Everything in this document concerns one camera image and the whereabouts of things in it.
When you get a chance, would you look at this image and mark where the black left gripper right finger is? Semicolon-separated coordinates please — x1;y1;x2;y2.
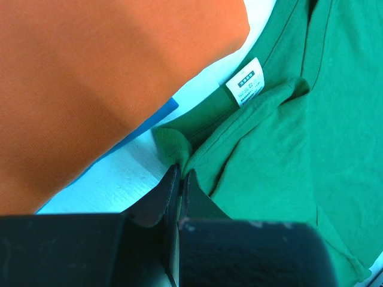
178;169;231;223

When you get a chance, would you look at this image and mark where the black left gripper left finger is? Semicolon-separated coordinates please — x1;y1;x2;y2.
121;165;181;286

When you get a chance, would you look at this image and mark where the green t-shirt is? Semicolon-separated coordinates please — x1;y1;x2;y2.
153;1;382;286

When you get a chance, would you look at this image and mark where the folded blue t-shirt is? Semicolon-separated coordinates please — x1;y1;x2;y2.
37;99;178;215

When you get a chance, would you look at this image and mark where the folded orange t-shirt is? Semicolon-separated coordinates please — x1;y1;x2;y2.
1;1;250;215

